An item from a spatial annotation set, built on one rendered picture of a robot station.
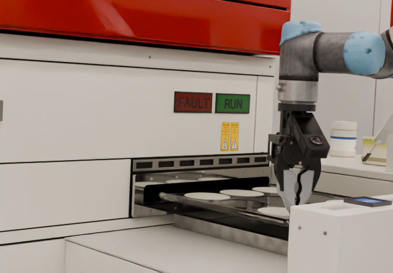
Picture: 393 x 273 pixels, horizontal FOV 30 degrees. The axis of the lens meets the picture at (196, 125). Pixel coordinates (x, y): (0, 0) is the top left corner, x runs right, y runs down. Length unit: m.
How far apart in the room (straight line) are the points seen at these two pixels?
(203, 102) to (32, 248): 0.53
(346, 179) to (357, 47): 0.51
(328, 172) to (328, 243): 0.70
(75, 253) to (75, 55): 0.40
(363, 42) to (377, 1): 3.63
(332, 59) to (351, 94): 3.39
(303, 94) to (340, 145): 0.66
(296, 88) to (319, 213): 0.33
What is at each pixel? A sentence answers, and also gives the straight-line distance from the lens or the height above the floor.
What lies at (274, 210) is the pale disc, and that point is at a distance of 1.46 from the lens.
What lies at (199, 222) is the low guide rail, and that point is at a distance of 1.60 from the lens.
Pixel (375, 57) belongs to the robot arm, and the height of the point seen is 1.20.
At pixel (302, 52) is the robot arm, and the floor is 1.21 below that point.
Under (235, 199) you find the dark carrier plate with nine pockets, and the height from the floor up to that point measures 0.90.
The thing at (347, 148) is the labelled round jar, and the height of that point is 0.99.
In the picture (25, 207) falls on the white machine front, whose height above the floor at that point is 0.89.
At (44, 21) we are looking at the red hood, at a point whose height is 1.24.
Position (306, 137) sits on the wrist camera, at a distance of 1.33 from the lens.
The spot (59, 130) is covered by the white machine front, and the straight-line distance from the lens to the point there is 1.48.
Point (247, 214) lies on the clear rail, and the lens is 1.42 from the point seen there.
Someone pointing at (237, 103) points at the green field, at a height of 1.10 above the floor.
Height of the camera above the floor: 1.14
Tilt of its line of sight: 3 degrees down
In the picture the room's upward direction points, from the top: 3 degrees clockwise
